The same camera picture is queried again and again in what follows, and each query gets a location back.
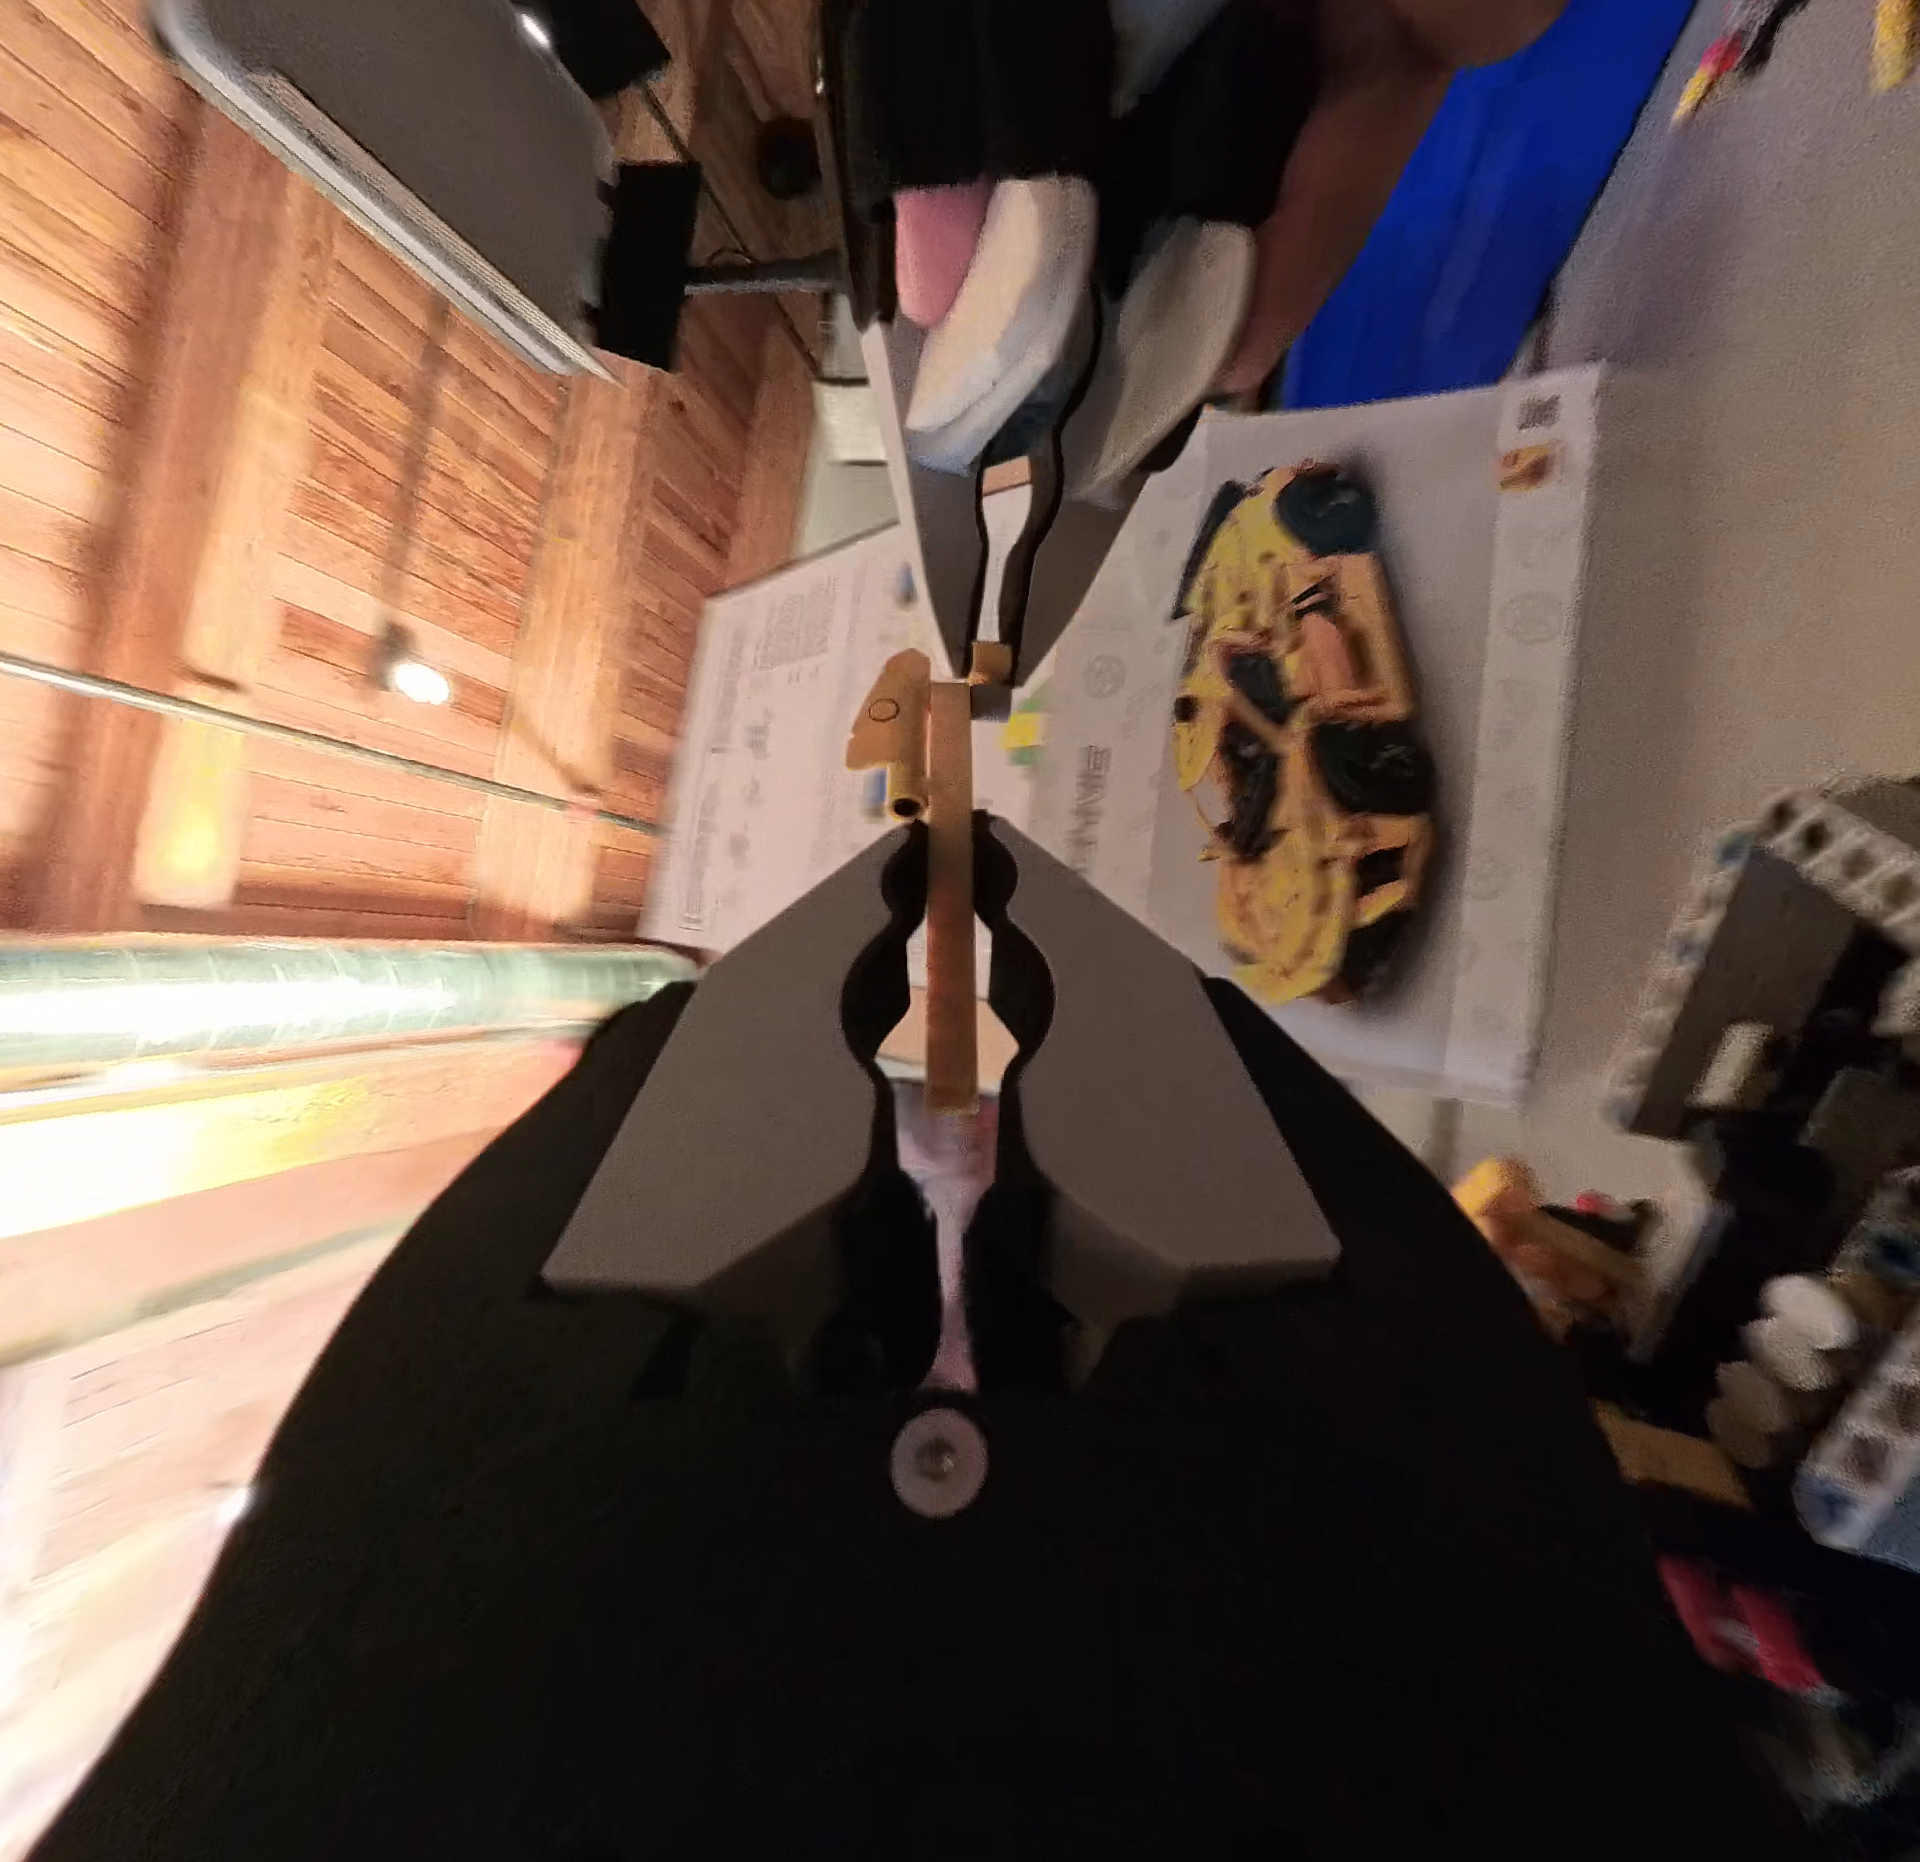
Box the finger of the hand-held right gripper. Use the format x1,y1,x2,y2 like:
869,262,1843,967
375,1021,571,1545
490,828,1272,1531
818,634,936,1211
863,316,989,682
990,434,1149,687

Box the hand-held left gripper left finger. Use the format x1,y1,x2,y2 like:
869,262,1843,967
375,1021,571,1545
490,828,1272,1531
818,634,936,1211
542,828,939,1387

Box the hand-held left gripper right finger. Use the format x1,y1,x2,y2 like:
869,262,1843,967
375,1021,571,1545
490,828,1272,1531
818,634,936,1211
966,812,1340,1379

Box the yellow brick beam assembly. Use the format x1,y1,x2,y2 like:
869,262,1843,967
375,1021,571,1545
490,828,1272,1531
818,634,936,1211
844,639,1016,1114

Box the person's right hand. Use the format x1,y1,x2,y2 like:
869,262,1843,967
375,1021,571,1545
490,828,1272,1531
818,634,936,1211
887,174,1005,332

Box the instruction booklet with yellow car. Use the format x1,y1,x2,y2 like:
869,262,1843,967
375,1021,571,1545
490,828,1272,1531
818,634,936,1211
1034,362,1604,1100

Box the blue storage bin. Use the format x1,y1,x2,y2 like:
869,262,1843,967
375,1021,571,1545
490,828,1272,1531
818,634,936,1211
1283,0,1728,410

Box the partly built toy car model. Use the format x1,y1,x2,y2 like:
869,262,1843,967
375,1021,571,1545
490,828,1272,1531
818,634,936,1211
1446,775,1920,1821

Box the pile of loose brick pieces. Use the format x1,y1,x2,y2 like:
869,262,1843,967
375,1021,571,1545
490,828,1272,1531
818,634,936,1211
1673,0,1920,126

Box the silver ventilation duct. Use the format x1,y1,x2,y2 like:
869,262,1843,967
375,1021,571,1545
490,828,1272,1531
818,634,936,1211
0,941,702,1070

